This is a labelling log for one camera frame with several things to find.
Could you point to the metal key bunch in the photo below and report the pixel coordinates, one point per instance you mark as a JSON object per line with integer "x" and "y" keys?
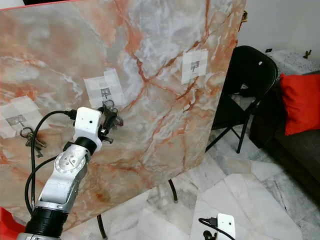
{"x": 106, "y": 104}
{"x": 32, "y": 142}

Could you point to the red plastic stool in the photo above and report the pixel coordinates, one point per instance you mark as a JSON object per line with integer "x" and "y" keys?
{"x": 10, "y": 227}

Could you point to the table with lace cover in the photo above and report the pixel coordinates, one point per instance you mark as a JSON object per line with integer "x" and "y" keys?
{"x": 295, "y": 61}

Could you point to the clear adhesive metal hook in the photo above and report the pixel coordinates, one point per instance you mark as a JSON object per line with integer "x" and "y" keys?
{"x": 195, "y": 65}
{"x": 105, "y": 91}
{"x": 16, "y": 120}

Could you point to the marble pattern board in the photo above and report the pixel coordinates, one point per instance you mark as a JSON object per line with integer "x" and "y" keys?
{"x": 170, "y": 135}

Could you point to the red cushion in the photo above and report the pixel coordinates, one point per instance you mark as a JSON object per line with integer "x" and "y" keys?
{"x": 302, "y": 102}

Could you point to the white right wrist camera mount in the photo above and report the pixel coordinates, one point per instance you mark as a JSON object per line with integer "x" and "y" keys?
{"x": 226, "y": 226}

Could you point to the dark sofa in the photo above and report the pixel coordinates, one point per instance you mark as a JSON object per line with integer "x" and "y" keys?
{"x": 295, "y": 155}

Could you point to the black folding chair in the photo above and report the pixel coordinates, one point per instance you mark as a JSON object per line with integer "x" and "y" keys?
{"x": 252, "y": 72}

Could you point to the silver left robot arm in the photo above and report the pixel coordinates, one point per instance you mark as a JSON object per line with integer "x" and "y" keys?
{"x": 65, "y": 185}

